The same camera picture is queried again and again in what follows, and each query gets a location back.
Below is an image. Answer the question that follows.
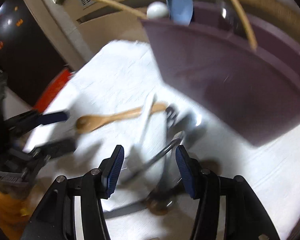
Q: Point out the short wooden spoon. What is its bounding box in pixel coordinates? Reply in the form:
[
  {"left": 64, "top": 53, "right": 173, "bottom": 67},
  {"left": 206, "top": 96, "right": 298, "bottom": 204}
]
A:
[{"left": 75, "top": 102, "right": 167, "bottom": 134}]

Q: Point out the blue plastic rice spoon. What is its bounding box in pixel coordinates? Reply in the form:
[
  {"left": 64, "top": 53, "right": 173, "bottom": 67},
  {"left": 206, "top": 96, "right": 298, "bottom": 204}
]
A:
[{"left": 166, "top": 0, "right": 193, "bottom": 26}]

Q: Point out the white handled utensil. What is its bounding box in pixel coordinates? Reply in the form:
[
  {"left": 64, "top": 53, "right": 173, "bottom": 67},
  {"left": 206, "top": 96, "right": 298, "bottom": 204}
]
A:
[{"left": 126, "top": 92, "right": 155, "bottom": 172}]

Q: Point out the black oven with display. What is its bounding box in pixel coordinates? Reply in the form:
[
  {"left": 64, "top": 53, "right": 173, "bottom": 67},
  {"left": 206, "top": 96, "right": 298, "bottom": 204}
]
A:
[{"left": 0, "top": 0, "right": 66, "bottom": 106}]

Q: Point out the metal smiley handle spoon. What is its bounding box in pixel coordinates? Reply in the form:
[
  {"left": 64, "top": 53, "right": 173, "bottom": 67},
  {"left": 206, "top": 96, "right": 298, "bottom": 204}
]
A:
[{"left": 123, "top": 105, "right": 206, "bottom": 184}]

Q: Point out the beige spoon black handle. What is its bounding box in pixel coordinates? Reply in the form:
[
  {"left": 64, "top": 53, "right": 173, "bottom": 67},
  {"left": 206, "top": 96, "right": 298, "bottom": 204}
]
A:
[{"left": 146, "top": 1, "right": 169, "bottom": 19}]

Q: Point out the white textured cloth mat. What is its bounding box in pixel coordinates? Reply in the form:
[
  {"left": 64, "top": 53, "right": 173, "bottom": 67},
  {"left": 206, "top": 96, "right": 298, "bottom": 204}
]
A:
[{"left": 25, "top": 41, "right": 300, "bottom": 239}]

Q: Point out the red patterned floor mat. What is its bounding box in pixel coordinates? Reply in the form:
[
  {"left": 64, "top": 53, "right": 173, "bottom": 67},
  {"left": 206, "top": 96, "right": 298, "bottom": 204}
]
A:
[{"left": 33, "top": 68, "right": 71, "bottom": 113}]

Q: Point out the dark metal ladle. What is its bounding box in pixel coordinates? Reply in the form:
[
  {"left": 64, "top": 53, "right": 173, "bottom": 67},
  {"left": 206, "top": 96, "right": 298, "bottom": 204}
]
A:
[{"left": 146, "top": 131, "right": 186, "bottom": 216}]

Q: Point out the long wooden spoon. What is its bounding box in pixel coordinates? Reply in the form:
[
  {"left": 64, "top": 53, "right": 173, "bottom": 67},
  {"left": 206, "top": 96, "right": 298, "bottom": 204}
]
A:
[{"left": 230, "top": 0, "right": 258, "bottom": 51}]

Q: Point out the purple plastic utensil bin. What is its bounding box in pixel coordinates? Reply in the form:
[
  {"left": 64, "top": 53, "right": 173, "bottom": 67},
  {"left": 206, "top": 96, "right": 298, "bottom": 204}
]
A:
[{"left": 141, "top": 2, "right": 300, "bottom": 146}]

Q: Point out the metal spoon in bin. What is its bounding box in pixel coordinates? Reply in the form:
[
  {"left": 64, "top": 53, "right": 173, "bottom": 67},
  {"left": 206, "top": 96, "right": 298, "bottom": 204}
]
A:
[{"left": 216, "top": 0, "right": 247, "bottom": 39}]

